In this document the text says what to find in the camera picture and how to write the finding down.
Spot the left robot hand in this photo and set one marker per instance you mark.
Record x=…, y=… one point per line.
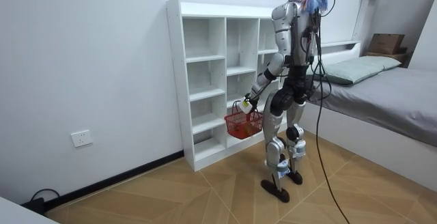
x=245, y=106

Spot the red plastic shopping basket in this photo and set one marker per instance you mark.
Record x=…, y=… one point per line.
x=239, y=121

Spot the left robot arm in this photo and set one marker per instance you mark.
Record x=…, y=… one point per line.
x=282, y=29

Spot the orange soft toy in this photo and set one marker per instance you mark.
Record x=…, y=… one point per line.
x=246, y=132

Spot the robot legs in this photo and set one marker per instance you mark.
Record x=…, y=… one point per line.
x=273, y=125

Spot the white open shelf unit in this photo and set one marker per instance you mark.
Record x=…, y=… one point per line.
x=175, y=80

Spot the robot body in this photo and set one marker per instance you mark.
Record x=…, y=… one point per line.
x=296, y=29

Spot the pale green pillow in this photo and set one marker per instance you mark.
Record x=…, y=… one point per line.
x=348, y=71
x=379, y=61

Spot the brown cardboard box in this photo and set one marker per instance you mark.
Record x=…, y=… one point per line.
x=385, y=43

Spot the white desk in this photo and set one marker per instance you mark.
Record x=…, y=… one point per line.
x=17, y=213

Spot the grey bed with white frame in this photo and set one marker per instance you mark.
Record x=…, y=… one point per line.
x=392, y=97

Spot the white wall socket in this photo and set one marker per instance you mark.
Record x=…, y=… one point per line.
x=81, y=138

